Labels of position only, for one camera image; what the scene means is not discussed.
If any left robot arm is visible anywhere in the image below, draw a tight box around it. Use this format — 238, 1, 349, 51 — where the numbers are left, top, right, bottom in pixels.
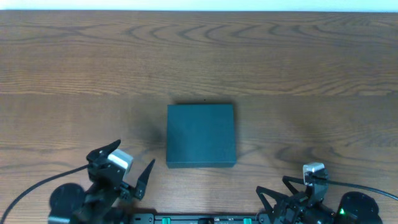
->
47, 139, 155, 223

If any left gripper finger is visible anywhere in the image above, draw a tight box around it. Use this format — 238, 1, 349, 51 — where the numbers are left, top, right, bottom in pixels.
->
86, 139, 121, 162
134, 159, 155, 200

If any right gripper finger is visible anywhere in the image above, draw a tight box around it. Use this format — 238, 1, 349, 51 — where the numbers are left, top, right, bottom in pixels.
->
256, 185, 292, 218
282, 175, 307, 196

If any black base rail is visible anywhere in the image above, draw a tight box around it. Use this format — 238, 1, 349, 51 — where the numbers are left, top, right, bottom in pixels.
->
127, 213, 272, 224

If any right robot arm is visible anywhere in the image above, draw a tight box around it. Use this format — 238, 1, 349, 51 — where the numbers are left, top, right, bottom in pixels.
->
256, 172, 382, 224

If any black gift box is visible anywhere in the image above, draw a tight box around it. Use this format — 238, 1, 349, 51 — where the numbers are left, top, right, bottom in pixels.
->
166, 104, 237, 169

